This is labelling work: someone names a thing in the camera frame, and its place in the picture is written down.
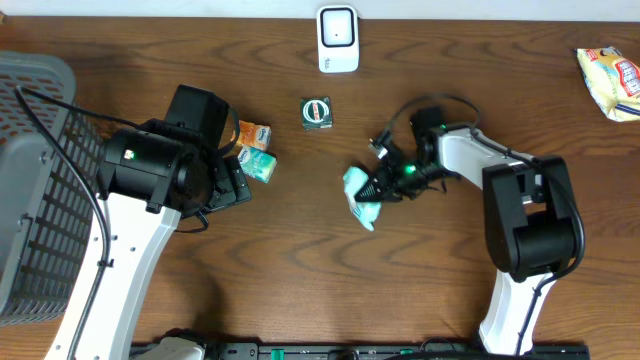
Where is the teal snack pack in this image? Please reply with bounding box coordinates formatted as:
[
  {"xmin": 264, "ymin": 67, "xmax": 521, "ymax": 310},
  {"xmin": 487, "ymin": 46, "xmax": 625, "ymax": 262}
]
[{"xmin": 342, "ymin": 165, "xmax": 383, "ymax": 233}]

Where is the teal tissue pack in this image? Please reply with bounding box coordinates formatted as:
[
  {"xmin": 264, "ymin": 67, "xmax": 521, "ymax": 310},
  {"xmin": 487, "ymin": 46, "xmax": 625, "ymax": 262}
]
[{"xmin": 238, "ymin": 146, "xmax": 277, "ymax": 183}]

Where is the orange tissue pack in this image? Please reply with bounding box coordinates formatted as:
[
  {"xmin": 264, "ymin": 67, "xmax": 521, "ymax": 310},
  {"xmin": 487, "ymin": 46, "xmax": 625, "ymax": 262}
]
[{"xmin": 231, "ymin": 120, "xmax": 272, "ymax": 151}]

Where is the dark green round-logo box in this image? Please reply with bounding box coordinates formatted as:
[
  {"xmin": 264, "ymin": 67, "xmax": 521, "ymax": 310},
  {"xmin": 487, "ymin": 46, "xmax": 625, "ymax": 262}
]
[{"xmin": 300, "ymin": 97, "xmax": 333, "ymax": 131}]

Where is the large yellow snack bag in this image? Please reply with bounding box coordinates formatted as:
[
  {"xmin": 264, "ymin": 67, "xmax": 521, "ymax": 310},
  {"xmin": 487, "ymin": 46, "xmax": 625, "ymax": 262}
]
[{"xmin": 575, "ymin": 46, "xmax": 639, "ymax": 122}]

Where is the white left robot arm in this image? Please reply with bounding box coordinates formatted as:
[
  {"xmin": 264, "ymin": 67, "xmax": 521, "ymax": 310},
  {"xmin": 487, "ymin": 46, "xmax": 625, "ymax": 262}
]
[{"xmin": 46, "ymin": 85, "xmax": 251, "ymax": 359}]

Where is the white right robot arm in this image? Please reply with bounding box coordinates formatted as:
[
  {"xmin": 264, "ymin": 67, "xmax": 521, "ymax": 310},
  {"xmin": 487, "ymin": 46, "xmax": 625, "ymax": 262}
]
[{"xmin": 344, "ymin": 106, "xmax": 586, "ymax": 356}]

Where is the white barcode scanner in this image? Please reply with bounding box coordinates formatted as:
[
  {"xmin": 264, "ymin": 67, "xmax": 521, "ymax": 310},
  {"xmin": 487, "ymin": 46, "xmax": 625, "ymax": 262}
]
[{"xmin": 316, "ymin": 5, "xmax": 360, "ymax": 73}]

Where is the grey plastic shopping basket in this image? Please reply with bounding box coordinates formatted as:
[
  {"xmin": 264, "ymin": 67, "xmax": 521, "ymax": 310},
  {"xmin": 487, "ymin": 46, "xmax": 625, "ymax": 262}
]
[{"xmin": 1, "ymin": 51, "xmax": 93, "ymax": 326}]

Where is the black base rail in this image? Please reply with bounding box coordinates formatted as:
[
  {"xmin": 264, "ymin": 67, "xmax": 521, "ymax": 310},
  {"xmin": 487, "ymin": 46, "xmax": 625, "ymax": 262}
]
[{"xmin": 130, "ymin": 340, "xmax": 591, "ymax": 360}]

